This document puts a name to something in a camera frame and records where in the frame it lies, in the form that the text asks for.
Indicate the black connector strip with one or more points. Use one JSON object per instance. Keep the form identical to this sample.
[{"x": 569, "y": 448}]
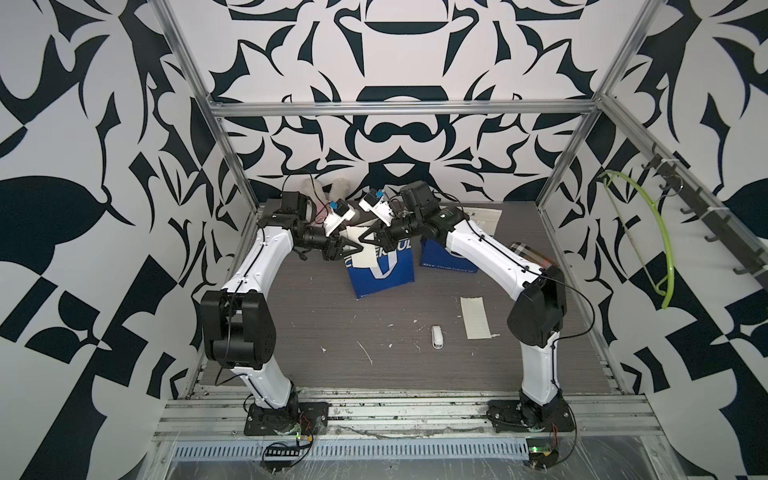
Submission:
[{"x": 279, "y": 456}]

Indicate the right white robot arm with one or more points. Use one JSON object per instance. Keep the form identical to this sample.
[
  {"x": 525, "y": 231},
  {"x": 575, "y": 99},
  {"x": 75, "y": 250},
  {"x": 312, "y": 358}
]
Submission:
[{"x": 537, "y": 289}]

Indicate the small white stapler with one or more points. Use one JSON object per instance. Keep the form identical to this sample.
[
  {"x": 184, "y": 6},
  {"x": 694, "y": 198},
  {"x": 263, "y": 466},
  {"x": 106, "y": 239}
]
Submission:
[{"x": 437, "y": 337}]

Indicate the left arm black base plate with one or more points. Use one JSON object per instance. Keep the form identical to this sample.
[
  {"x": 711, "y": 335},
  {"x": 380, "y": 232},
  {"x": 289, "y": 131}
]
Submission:
[{"x": 306, "y": 418}]

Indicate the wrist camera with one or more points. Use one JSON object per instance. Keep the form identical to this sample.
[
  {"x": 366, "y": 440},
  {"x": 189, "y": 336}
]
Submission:
[
  {"x": 340, "y": 211},
  {"x": 375, "y": 202}
]

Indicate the white paper receipt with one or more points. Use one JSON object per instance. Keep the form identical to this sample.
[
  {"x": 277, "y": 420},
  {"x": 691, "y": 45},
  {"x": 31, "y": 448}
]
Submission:
[
  {"x": 475, "y": 318},
  {"x": 367, "y": 257}
]

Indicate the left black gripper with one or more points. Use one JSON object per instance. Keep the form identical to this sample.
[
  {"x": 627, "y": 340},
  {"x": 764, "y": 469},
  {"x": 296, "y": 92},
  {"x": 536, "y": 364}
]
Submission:
[{"x": 333, "y": 252}]

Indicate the green lit circuit board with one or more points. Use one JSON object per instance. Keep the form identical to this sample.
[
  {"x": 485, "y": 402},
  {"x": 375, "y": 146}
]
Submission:
[{"x": 542, "y": 454}]

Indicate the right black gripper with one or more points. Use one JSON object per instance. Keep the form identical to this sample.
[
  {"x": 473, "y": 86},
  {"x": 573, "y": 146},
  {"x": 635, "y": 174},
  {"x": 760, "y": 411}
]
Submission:
[{"x": 385, "y": 239}]

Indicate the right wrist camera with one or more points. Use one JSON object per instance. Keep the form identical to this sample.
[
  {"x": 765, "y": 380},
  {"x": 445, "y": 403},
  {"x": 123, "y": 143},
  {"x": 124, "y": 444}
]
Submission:
[{"x": 375, "y": 202}]

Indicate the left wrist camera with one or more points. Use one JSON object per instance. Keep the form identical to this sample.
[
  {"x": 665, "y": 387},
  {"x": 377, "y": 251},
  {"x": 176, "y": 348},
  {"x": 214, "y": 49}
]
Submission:
[{"x": 340, "y": 211}]

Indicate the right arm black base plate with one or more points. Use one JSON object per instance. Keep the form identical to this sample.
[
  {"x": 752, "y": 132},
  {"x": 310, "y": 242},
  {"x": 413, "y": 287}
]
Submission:
[{"x": 527, "y": 416}]

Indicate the black wall hook rack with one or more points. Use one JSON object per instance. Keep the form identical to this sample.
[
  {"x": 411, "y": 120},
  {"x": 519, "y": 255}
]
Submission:
[{"x": 699, "y": 203}]

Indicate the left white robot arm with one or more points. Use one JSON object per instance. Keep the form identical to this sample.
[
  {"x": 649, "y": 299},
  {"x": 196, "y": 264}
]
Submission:
[{"x": 239, "y": 331}]

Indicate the white pink plush bunny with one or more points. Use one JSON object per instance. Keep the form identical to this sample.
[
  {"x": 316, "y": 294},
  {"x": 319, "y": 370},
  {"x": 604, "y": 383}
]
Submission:
[{"x": 321, "y": 194}]

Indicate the slotted grey cable duct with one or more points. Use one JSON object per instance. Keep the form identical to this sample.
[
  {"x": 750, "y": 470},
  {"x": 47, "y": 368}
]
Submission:
[{"x": 365, "y": 449}]

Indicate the green clothes hanger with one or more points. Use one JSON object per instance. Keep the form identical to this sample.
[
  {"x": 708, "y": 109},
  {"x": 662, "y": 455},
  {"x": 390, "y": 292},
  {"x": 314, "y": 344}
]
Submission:
[{"x": 650, "y": 230}]

